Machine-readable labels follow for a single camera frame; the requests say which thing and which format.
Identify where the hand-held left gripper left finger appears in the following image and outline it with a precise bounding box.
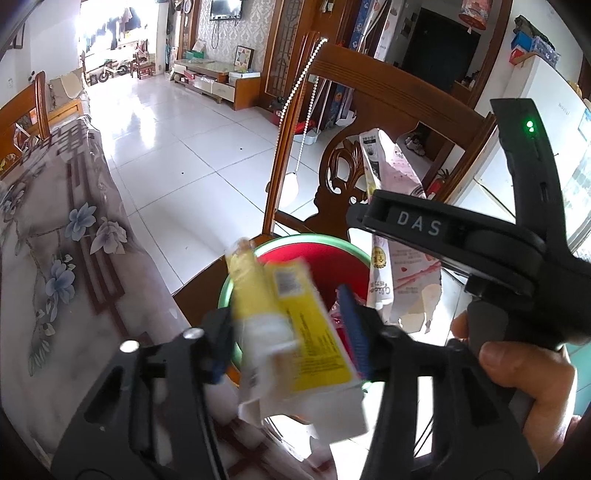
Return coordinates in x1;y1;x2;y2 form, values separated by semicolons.
50;307;236;480

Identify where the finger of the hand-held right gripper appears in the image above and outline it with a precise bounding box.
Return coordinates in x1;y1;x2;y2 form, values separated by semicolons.
346;188;393;234

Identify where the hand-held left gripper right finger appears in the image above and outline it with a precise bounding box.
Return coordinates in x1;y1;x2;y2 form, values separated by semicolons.
336;284;525;480

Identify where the pink and white packet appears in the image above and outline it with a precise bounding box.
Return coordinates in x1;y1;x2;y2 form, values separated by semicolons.
359;129;444;334

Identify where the long yellow cardboard box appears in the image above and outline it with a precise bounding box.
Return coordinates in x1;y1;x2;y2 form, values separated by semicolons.
224;237;370;446

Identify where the red basin green rim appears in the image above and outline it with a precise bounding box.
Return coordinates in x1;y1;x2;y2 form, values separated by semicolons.
216;233;384;370

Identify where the person's right hand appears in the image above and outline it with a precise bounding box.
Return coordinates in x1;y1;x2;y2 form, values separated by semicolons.
450;311;578;457

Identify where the red fire extinguisher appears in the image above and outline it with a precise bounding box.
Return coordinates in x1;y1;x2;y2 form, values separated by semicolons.
427;168;451;199

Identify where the blue printed board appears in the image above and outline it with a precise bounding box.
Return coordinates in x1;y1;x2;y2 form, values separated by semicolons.
323;83;358;130

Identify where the carved wooden chair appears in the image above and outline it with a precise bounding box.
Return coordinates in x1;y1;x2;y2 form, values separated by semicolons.
172;32;498;333

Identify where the dark door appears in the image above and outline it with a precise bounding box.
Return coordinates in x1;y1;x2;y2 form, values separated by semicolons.
406;7;481;93

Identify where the wooden television cabinet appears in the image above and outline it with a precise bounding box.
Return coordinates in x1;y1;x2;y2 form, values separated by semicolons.
173;58;264;112

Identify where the white refrigerator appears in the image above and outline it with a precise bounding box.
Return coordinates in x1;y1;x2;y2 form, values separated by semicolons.
450;51;591;259

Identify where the floral tablecloth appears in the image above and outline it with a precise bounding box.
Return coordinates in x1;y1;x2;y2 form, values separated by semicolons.
0;115;333;480

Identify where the tall printed box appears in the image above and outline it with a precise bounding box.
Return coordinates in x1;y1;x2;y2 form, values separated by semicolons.
348;0;416;61

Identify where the wooden lattice screen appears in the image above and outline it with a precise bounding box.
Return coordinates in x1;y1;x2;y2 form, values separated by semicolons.
263;0;324;107

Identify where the blue patterned box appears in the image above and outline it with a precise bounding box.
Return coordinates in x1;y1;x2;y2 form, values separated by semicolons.
510;30;561;68

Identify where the red lantern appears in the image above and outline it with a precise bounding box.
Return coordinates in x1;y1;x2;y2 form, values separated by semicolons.
457;0;492;33

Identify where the small wooden chair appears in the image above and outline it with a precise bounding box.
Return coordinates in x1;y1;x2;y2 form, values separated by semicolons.
131;39;155;79

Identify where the white balance bike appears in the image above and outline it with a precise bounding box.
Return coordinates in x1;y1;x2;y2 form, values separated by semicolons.
92;58;130;84

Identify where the plain wooden chair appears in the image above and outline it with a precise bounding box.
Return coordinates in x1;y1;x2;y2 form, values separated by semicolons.
0;71;90;178

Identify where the beige cushion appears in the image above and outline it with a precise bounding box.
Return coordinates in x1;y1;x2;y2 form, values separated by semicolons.
48;69;88;100

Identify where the white bead string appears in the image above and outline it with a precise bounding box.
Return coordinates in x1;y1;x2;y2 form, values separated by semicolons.
268;39;328;208

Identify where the wall television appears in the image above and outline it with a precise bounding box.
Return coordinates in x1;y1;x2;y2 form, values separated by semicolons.
210;0;243;21

